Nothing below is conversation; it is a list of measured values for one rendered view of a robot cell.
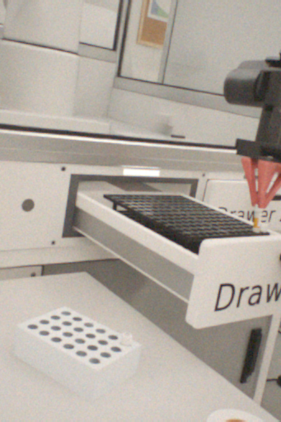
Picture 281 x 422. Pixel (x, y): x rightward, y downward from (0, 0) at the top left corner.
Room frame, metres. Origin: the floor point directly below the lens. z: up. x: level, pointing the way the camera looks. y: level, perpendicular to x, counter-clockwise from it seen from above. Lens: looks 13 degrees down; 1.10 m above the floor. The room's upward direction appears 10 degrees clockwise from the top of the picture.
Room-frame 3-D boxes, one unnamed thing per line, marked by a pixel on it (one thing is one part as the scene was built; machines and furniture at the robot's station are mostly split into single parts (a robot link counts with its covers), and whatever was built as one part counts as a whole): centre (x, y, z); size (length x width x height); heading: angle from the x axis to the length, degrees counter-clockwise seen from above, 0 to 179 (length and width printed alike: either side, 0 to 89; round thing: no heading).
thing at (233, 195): (1.13, -0.24, 0.87); 0.29 x 0.02 x 0.11; 129
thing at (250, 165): (0.81, -0.18, 0.98); 0.07 x 0.07 x 0.09; 37
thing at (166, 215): (0.84, -0.07, 0.87); 0.22 x 0.18 x 0.06; 39
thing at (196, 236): (0.76, -0.13, 0.90); 0.18 x 0.02 x 0.01; 129
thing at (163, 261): (0.85, -0.06, 0.86); 0.40 x 0.26 x 0.06; 39
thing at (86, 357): (0.57, 0.05, 0.78); 0.12 x 0.08 x 0.04; 58
